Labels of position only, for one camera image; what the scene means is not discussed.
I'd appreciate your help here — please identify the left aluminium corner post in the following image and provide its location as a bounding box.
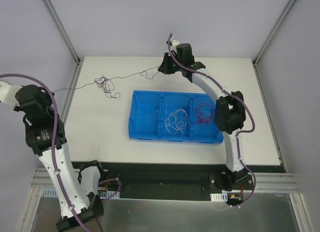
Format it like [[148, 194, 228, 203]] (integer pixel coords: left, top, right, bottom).
[[41, 0, 81, 65]]

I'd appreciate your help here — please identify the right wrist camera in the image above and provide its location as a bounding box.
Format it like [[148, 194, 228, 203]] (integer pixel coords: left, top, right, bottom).
[[166, 39, 180, 52]]

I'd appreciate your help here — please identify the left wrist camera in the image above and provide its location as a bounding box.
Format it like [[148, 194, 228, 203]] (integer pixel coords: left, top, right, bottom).
[[0, 80, 22, 106]]

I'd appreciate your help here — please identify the left white cable duct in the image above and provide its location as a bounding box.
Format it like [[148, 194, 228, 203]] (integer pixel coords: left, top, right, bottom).
[[42, 188, 120, 199]]

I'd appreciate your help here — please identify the blue three-compartment bin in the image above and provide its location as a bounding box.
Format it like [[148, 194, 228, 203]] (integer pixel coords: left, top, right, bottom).
[[128, 90, 224, 144]]

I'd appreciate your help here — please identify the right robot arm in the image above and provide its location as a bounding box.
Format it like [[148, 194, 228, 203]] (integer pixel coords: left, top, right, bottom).
[[158, 39, 248, 191]]

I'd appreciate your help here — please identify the red cable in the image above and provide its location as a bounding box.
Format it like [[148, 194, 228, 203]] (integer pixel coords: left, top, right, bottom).
[[194, 101, 217, 126]]

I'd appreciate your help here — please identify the right white cable duct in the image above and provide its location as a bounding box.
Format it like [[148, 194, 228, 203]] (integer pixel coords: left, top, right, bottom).
[[210, 192, 228, 202]]

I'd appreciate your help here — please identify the right aluminium corner post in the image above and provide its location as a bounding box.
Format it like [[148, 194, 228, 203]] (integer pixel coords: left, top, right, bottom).
[[252, 0, 298, 67]]

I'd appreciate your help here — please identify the white cable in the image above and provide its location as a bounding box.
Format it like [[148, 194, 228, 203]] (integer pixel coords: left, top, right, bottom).
[[163, 110, 190, 137], [167, 108, 190, 131]]

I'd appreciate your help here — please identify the aluminium corner post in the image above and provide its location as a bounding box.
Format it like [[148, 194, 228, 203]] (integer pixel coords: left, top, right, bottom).
[[252, 0, 298, 67], [41, 0, 81, 65]]

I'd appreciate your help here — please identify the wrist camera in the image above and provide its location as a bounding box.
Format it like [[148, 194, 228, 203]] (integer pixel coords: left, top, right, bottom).
[[0, 80, 22, 106], [166, 39, 180, 52]]

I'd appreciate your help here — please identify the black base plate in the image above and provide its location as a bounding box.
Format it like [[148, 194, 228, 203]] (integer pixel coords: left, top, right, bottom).
[[77, 161, 256, 200]]

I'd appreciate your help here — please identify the aluminium frame rail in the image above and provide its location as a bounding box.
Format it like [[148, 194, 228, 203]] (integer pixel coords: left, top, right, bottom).
[[31, 168, 302, 193]]

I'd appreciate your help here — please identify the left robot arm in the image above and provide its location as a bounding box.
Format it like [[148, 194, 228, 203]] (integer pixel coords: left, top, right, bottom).
[[14, 85, 106, 231]]

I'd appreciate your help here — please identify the white cable duct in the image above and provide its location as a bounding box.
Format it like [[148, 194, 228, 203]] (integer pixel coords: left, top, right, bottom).
[[42, 188, 120, 199], [210, 192, 228, 202]]

